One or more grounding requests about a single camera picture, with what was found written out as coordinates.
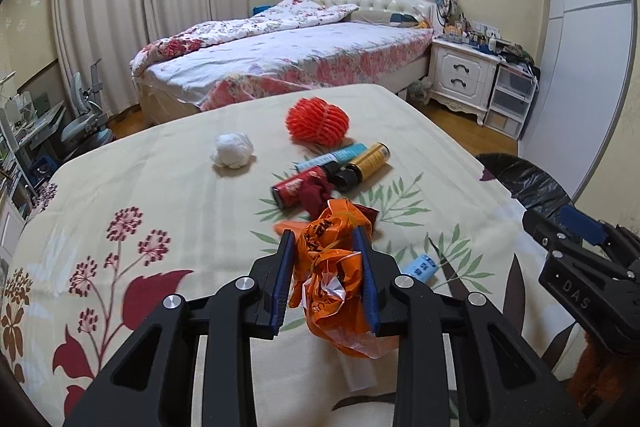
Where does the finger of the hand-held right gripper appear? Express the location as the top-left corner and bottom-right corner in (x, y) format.
(559, 205), (620, 249)
(522, 208), (569, 254)

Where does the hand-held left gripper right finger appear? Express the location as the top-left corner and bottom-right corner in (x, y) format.
(352, 227), (586, 427)

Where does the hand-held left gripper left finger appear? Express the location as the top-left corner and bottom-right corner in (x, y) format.
(64, 229), (297, 427)

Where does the orange plastic bag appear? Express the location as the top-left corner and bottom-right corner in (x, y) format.
(272, 199), (403, 360)

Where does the black trash bag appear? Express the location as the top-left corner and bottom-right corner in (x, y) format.
(475, 152), (576, 220)

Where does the red bottle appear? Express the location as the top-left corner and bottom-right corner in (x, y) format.
(270, 161), (341, 210)

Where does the teal tube packet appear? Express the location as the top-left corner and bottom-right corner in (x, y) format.
(292, 143), (368, 172)

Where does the light blue small packet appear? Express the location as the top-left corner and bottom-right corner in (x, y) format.
(400, 253), (436, 284)

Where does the clear plastic packet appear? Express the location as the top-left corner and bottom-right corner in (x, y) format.
(341, 347), (377, 393)

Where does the dark red cloth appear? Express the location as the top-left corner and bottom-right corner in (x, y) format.
(297, 177), (335, 217)

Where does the gold bottle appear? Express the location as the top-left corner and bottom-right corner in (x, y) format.
(334, 142), (392, 192)

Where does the clear plastic drawer unit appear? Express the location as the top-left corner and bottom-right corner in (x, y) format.
(484, 62), (538, 138)

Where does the white crumpled tissue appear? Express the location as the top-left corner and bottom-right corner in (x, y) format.
(210, 132), (257, 170)

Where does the cream floral tablecloth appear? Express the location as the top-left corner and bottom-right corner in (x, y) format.
(0, 82), (591, 427)

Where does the white wardrobe door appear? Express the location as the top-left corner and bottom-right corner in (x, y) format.
(520, 0), (640, 208)

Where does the white nightstand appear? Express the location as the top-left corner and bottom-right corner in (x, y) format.
(429, 38), (501, 126)

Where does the clear plastic bag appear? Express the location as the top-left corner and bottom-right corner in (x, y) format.
(405, 79), (433, 105)

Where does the clutter of small bottles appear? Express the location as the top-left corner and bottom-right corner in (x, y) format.
(440, 14), (536, 58)

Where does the floral bed sheet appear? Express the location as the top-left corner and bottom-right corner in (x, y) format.
(137, 22), (435, 112)

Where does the grey desk chair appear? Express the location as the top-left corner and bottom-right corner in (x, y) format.
(62, 62), (116, 152)

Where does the floral quilt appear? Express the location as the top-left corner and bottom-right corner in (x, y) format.
(129, 0), (361, 72)

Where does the blue and white pillow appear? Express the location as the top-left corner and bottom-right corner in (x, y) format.
(350, 7), (423, 28)

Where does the white desk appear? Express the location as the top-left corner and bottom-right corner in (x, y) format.
(15, 104), (67, 148)

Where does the bookshelf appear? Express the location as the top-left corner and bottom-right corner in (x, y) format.
(0, 107), (33, 233)

